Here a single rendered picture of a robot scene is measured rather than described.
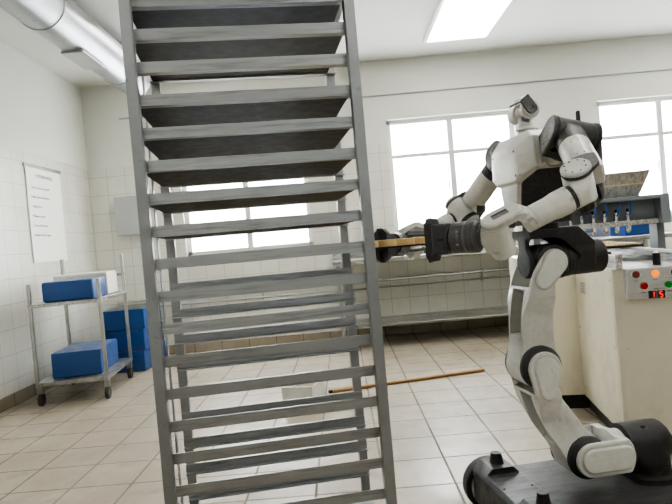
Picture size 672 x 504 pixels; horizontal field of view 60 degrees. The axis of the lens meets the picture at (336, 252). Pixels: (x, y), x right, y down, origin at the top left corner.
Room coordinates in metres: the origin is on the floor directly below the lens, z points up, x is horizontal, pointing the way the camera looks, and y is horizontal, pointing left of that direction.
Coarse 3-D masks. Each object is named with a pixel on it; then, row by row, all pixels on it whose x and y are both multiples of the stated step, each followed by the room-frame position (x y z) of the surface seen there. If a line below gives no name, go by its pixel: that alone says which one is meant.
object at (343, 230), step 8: (328, 80) 2.09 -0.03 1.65; (336, 176) 2.09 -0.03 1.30; (344, 208) 2.10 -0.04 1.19; (344, 232) 2.09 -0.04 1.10; (344, 240) 2.09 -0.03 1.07; (344, 256) 2.09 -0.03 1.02; (344, 264) 2.09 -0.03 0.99; (344, 288) 2.10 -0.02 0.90; (352, 288) 2.10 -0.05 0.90; (352, 304) 2.09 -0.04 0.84; (352, 328) 2.09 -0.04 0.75; (352, 352) 2.09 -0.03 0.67; (352, 360) 2.09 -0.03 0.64; (352, 384) 2.11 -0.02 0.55; (360, 384) 2.10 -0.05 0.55; (360, 408) 2.09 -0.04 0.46; (360, 440) 2.09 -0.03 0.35; (360, 456) 2.09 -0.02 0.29; (368, 480) 2.10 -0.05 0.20; (368, 488) 2.09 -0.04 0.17
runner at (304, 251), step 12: (240, 252) 1.63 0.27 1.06; (252, 252) 1.63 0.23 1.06; (264, 252) 1.64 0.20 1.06; (276, 252) 1.64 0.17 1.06; (288, 252) 1.65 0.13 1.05; (300, 252) 1.65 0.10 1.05; (312, 252) 1.65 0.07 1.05; (324, 252) 1.66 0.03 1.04; (336, 252) 1.66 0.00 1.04; (348, 252) 1.67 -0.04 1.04; (156, 264) 1.59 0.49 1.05; (168, 264) 1.60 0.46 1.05; (180, 264) 1.60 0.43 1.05; (192, 264) 1.61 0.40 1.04; (204, 264) 1.61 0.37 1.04; (216, 264) 1.62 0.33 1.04
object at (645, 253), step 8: (616, 248) 3.46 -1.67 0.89; (624, 248) 3.31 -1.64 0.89; (632, 248) 3.18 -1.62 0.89; (640, 248) 3.06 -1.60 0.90; (648, 248) 2.95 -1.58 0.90; (656, 248) 2.88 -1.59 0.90; (624, 256) 3.33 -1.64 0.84; (632, 256) 3.19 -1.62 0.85; (640, 256) 3.07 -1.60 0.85; (648, 256) 2.96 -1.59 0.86; (664, 256) 2.76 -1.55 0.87
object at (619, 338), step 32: (576, 288) 3.27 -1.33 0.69; (608, 288) 2.67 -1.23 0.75; (608, 320) 2.71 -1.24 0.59; (640, 320) 2.58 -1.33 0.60; (608, 352) 2.75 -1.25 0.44; (640, 352) 2.59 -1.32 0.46; (608, 384) 2.79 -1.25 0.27; (640, 384) 2.59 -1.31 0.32; (608, 416) 2.84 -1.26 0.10; (640, 416) 2.59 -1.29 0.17
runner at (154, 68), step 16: (144, 64) 1.60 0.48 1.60; (160, 64) 1.60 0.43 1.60; (176, 64) 1.61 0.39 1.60; (192, 64) 1.62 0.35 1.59; (208, 64) 1.62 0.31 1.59; (224, 64) 1.63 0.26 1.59; (240, 64) 1.63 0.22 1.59; (256, 64) 1.64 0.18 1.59; (272, 64) 1.65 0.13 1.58; (288, 64) 1.65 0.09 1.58; (304, 64) 1.66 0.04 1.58; (320, 64) 1.66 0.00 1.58; (336, 64) 1.67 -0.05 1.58
